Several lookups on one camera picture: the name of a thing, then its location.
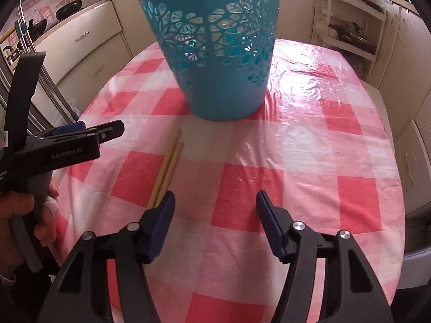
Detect bamboo chopstick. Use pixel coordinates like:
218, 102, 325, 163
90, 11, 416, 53
147, 128, 181, 209
156, 142, 184, 206

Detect teal perforated plastic basket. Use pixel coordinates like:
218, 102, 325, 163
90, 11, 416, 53
138, 0, 280, 121

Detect black frying pan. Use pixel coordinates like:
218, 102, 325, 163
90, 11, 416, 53
55, 0, 82, 21

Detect person left hand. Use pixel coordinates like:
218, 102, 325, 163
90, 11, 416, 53
1, 181, 59, 287

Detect red white checkered tablecloth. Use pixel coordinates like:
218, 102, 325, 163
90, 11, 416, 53
55, 39, 405, 322

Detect white shelf rack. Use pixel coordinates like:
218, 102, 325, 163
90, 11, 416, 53
311, 0, 387, 79

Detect cream drawer cabinet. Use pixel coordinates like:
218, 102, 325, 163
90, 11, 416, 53
33, 0, 136, 115

